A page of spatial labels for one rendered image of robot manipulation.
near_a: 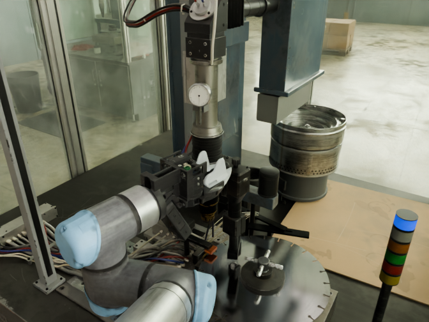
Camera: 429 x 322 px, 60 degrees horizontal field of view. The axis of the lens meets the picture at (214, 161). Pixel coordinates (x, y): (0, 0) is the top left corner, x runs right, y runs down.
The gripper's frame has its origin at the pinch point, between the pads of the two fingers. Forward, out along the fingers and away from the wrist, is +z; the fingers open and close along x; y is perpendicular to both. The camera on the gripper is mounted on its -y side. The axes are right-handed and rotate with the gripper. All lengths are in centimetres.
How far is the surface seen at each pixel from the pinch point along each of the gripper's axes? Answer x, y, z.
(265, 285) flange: -10.6, -29.6, 5.1
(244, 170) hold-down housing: -2.4, -0.7, 4.5
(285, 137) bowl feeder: 24, -22, 67
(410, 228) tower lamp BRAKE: -33.2, -11.3, 24.5
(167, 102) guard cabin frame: 121, -38, 92
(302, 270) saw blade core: -14.2, -30.6, 16.7
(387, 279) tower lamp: -32.3, -26.7, 23.9
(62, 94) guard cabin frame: 114, -15, 24
